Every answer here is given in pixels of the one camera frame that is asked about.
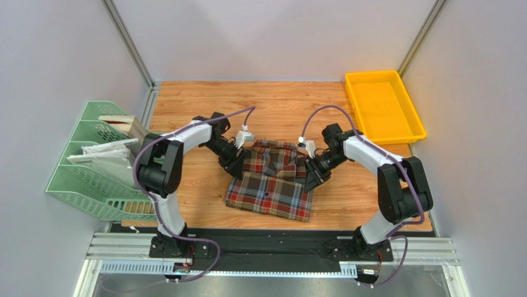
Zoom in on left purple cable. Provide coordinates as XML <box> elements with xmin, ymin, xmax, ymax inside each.
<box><xmin>131</xmin><ymin>105</ymin><xmax>257</xmax><ymax>285</ymax></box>

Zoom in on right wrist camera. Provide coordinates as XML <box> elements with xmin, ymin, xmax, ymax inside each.
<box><xmin>297</xmin><ymin>136</ymin><xmax>317</xmax><ymax>158</ymax></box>

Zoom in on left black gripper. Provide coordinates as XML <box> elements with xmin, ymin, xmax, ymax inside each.
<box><xmin>204</xmin><ymin>138</ymin><xmax>248</xmax><ymax>181</ymax></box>

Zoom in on plaid long sleeve shirt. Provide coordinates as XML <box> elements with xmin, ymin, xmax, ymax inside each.
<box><xmin>225</xmin><ymin>140</ymin><xmax>314</xmax><ymax>222</ymax></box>

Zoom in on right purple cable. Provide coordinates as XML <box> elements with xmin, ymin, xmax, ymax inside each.
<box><xmin>299</xmin><ymin>105</ymin><xmax>426</xmax><ymax>288</ymax></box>

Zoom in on yellow plastic tray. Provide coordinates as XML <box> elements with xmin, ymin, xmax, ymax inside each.
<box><xmin>345</xmin><ymin>70</ymin><xmax>427</xmax><ymax>145</ymax></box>

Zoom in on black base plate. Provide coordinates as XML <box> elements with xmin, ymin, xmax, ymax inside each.
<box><xmin>109</xmin><ymin>222</ymin><xmax>394</xmax><ymax>273</ymax></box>

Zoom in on green file organizer rack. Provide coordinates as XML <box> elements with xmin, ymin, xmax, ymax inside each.
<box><xmin>46</xmin><ymin>101</ymin><xmax>156</xmax><ymax>222</ymax></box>

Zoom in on white papers in plastic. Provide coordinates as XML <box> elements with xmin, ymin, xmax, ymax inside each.
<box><xmin>66</xmin><ymin>138</ymin><xmax>141</xmax><ymax>187</ymax></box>

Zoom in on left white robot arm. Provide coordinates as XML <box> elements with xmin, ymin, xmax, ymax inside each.
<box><xmin>134</xmin><ymin>113</ymin><xmax>246</xmax><ymax>258</ymax></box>

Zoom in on aluminium frame rail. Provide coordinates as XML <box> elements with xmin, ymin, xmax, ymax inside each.
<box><xmin>74</xmin><ymin>228</ymin><xmax>469</xmax><ymax>296</ymax></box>

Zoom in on purple cable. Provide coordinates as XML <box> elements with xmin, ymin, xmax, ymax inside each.
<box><xmin>131</xmin><ymin>105</ymin><xmax>257</xmax><ymax>285</ymax></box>
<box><xmin>299</xmin><ymin>105</ymin><xmax>426</xmax><ymax>288</ymax></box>

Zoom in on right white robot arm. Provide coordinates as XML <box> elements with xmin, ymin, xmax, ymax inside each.
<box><xmin>299</xmin><ymin>124</ymin><xmax>433</xmax><ymax>259</ymax></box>

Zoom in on wooden block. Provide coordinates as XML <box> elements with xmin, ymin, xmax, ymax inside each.
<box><xmin>98</xmin><ymin>115</ymin><xmax>150</xmax><ymax>143</ymax></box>

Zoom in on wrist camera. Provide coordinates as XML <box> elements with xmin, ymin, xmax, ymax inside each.
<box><xmin>234</xmin><ymin>125</ymin><xmax>255</xmax><ymax>149</ymax></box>
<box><xmin>297</xmin><ymin>136</ymin><xmax>317</xmax><ymax>158</ymax></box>

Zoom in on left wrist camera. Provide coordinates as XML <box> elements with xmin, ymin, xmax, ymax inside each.
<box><xmin>234</xmin><ymin>125</ymin><xmax>255</xmax><ymax>149</ymax></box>

